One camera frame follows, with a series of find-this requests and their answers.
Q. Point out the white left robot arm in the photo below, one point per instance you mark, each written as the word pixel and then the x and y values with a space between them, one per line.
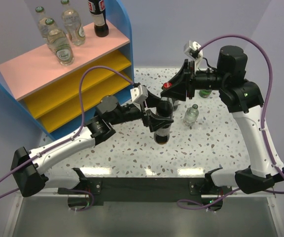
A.
pixel 29 168

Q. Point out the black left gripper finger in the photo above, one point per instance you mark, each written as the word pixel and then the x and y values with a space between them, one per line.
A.
pixel 158 122
pixel 152 100

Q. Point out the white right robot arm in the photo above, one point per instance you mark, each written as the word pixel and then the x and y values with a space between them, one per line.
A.
pixel 244 101

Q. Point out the green glass bottle right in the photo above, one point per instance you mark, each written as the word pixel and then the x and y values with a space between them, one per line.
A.
pixel 205 93

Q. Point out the cola bottle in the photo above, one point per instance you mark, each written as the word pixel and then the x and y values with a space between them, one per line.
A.
pixel 165 109
pixel 175 104

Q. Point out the clear soda bottle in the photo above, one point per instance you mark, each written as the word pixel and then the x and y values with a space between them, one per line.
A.
pixel 43 28
pixel 191 115
pixel 58 43

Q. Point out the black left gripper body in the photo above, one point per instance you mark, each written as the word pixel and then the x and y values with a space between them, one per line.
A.
pixel 144 113

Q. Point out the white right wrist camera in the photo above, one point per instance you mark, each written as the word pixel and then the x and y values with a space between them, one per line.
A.
pixel 191 49

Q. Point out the aluminium rail frame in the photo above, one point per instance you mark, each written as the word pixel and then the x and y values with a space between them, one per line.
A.
pixel 143 214

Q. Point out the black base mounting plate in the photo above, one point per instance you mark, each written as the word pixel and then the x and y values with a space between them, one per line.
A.
pixel 98 190

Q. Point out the clear soda bottle shelved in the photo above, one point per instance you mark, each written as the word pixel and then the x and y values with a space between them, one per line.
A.
pixel 72 23

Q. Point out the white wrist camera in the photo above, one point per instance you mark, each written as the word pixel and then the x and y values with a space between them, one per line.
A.
pixel 138 95
pixel 191 49

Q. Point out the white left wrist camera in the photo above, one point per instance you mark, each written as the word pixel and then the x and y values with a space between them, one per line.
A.
pixel 138 95

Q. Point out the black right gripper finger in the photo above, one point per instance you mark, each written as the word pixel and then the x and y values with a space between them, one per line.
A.
pixel 182 74
pixel 175 91

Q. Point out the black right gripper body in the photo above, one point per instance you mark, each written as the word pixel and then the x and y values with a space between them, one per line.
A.
pixel 198 81

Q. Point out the blue shelf with coloured boards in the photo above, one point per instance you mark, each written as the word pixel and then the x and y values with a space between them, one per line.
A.
pixel 51 96

